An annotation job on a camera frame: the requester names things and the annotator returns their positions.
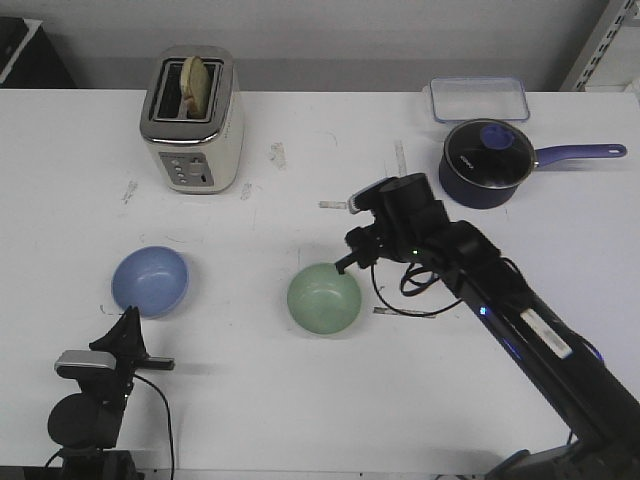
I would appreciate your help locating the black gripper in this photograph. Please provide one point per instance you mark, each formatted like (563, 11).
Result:
(406, 218)
(124, 347)

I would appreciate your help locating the green bowl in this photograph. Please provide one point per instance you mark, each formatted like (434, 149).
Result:
(323, 301)

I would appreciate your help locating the blue bowl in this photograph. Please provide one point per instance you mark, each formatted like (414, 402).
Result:
(155, 279)

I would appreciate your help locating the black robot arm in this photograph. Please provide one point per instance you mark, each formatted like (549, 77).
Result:
(595, 406)
(86, 424)

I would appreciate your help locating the blue saucepan with glass lid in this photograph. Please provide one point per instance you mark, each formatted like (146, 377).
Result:
(484, 161)

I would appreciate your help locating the cream toaster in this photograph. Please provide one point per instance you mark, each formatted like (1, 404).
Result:
(194, 156)

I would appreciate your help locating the clear container with blue lid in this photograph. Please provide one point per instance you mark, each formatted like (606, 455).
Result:
(458, 99)

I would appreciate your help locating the toast slice in toaster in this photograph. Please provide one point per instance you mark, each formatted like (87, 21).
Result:
(195, 84)

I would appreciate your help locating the metal shelf upright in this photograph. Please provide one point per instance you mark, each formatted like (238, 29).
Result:
(609, 59)

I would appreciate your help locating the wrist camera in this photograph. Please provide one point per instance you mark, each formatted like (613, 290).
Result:
(84, 364)
(368, 198)

